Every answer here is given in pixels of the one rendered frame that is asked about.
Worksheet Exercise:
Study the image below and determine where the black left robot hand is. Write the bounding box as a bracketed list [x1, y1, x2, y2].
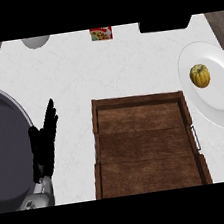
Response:
[22, 97, 68, 186]

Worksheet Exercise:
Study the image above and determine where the white round plate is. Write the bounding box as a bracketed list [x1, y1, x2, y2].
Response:
[174, 37, 224, 137]

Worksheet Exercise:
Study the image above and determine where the yellow squash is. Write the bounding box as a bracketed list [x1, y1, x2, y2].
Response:
[187, 62, 212, 91]

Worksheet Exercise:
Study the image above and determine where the brown wooden tray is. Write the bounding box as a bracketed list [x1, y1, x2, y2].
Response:
[81, 84, 214, 201]

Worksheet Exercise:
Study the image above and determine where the large dark grey pan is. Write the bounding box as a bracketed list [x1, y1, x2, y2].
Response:
[0, 76, 47, 215]

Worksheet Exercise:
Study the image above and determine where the grey round bowl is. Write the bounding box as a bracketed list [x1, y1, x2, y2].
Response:
[20, 34, 53, 52]

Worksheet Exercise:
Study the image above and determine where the black appliance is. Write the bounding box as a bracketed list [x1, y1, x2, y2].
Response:
[137, 14, 194, 36]

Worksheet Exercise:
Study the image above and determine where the red printed box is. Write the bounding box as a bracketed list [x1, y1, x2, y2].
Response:
[88, 25, 114, 43]

